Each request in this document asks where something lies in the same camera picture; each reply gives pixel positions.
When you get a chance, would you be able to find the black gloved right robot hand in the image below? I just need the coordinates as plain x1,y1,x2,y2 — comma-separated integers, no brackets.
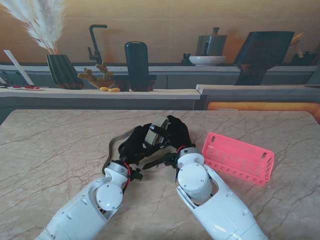
162,114,196,153

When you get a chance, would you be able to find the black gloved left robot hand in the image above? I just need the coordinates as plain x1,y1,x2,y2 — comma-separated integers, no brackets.
117,123,161,166

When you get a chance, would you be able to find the beige woven belt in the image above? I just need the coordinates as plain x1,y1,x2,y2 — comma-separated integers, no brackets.
101,133,178,184
144,116,172,146

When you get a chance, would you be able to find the dark brown woven belt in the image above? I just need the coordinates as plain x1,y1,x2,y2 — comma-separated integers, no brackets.
141,152,176,171

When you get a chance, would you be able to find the pink plastic storage basket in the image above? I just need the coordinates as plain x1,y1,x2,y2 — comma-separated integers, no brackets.
201,132,275,187

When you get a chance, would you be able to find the grey kitchen counter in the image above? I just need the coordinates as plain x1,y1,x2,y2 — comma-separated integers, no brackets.
0,61,320,118

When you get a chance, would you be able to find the small black holder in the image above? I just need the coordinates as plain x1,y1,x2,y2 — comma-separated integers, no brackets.
181,52,195,66

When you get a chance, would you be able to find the white ceramic bowl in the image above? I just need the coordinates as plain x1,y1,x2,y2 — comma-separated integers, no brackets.
188,55,228,67

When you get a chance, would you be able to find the dark blue rounded container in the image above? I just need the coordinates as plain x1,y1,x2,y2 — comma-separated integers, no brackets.
124,41,150,88

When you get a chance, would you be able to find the yellow brown cactus plant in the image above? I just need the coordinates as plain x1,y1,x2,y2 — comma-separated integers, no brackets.
76,61,116,90

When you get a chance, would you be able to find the grey lidded jar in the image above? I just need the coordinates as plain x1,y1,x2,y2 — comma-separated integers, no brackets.
195,26,228,57

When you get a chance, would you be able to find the dark ribbed vase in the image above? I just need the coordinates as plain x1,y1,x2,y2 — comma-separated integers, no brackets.
46,54,85,90

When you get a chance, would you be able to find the black kitchen faucet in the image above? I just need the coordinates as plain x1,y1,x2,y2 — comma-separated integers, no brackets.
87,24,108,65

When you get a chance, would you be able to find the dark angled range hood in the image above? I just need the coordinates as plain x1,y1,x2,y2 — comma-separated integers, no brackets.
233,31,295,86

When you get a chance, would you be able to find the plate with red slices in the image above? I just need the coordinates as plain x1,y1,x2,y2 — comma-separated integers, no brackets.
7,84,45,91

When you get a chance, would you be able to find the white leaning board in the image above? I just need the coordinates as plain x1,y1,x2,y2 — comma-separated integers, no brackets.
3,49,35,86

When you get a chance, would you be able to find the dark utensil holder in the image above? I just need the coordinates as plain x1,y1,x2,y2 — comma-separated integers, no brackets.
291,51,318,66

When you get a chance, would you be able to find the white pampas grass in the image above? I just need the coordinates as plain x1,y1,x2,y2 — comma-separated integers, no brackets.
0,0,65,55

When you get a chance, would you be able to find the yellow kitchen utensil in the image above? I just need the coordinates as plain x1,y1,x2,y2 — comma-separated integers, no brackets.
289,31,306,58

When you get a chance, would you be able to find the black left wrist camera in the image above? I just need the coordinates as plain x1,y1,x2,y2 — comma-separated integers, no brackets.
129,167,145,181

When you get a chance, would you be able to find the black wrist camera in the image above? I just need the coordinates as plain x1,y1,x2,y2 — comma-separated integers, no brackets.
163,153,179,169
129,167,145,181

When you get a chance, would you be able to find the red black left arm cable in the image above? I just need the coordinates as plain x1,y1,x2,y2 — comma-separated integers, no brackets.
122,162,133,195

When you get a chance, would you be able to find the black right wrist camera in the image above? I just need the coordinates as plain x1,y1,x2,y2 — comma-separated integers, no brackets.
163,153,179,169

